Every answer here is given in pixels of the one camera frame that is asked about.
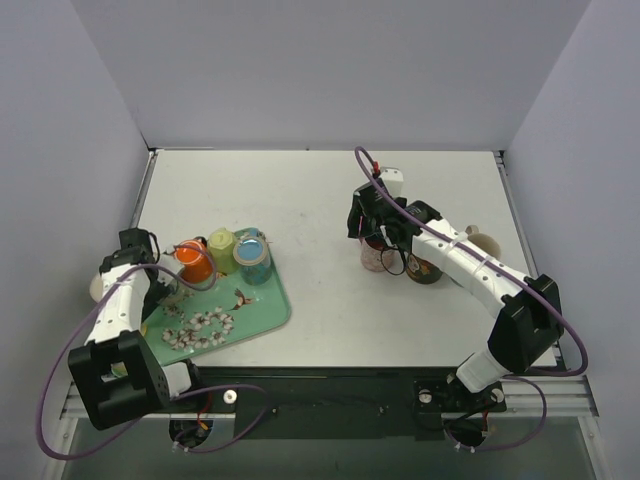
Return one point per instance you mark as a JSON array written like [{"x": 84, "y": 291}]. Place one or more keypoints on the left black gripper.
[{"x": 163, "y": 291}]

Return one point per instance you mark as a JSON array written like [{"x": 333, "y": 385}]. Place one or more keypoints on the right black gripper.
[{"x": 360, "y": 218}]

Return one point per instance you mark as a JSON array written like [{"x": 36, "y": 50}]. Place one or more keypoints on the pink mug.
[{"x": 376, "y": 255}]

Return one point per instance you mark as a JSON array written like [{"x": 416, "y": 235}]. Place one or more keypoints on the black gold-rimmed mug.
[{"x": 422, "y": 271}]

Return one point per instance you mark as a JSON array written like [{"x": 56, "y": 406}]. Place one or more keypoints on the pale green mug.
[{"x": 221, "y": 244}]

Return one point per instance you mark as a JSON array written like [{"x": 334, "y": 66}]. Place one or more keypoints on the blue floral mug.
[{"x": 251, "y": 253}]

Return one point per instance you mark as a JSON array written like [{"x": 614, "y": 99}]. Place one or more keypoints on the beige bird mug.
[{"x": 484, "y": 241}]

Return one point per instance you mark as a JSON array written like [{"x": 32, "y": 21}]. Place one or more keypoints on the yellow mug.
[{"x": 119, "y": 370}]

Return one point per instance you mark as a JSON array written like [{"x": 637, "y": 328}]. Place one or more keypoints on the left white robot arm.
[{"x": 117, "y": 337}]

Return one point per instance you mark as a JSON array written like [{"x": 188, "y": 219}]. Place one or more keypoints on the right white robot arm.
[{"x": 524, "y": 308}]

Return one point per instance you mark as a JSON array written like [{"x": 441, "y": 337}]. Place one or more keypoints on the orange mug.
[{"x": 198, "y": 271}]

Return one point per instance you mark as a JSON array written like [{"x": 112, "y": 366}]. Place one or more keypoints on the green floral tray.
[{"x": 190, "y": 323}]

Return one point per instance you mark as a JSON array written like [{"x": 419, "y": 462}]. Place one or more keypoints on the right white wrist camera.
[{"x": 390, "y": 177}]

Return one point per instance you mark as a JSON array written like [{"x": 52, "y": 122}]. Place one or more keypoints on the aluminium rail frame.
[{"x": 342, "y": 315}]

